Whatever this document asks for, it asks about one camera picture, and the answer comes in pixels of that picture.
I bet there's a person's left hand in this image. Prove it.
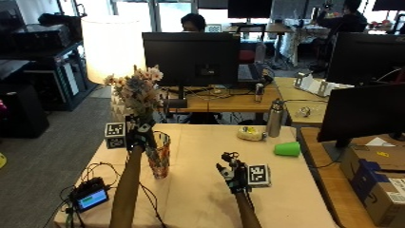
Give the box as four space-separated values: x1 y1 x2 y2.
123 115 158 152

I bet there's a person's right hand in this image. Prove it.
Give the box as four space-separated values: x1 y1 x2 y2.
214 151 253 195

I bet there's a pale artificial flower bouquet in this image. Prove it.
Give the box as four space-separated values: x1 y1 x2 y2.
103 64 165 129

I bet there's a white marker cube left glove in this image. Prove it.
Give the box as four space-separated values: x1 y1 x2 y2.
103 122 127 150

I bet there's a white marker cube glove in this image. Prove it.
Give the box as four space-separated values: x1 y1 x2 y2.
245 163 273 189
103 122 127 150

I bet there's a white marker cube right glove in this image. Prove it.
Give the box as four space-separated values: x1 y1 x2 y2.
245 163 273 189

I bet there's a colourful patterned glass vase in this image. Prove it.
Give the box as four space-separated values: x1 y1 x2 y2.
143 130 171 181

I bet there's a green plastic cup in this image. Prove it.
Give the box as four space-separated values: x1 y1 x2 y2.
271 141 302 158

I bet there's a steel water bottle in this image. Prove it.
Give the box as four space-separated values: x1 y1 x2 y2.
265 98 287 139

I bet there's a wooden desk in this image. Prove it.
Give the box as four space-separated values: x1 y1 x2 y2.
158 85 283 114
271 76 331 127
297 126 405 228

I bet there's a black computer monitor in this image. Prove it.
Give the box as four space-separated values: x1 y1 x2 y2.
315 82 405 162
324 31 405 87
226 0 274 20
139 31 241 109

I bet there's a shiny small object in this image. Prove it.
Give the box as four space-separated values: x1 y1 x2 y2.
295 105 314 119

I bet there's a white lamp shade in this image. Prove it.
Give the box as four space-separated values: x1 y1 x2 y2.
79 15 147 86

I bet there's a small black screen device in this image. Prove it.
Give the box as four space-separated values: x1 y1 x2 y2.
67 177 110 214

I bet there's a black equipment cabinet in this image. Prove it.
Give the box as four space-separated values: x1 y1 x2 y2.
0 13 98 112

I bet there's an open laptop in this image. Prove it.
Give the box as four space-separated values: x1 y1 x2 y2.
237 62 274 89

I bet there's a white stand holder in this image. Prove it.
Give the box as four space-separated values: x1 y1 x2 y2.
291 71 354 98

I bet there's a brown cardboard box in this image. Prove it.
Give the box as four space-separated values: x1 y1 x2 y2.
338 144 405 228

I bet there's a white paper sheet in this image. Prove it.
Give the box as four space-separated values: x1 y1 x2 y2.
363 136 395 147

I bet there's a table with white cloth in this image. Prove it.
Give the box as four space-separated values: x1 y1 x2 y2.
277 18 331 66

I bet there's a black cable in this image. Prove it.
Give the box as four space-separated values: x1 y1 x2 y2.
51 161 167 228

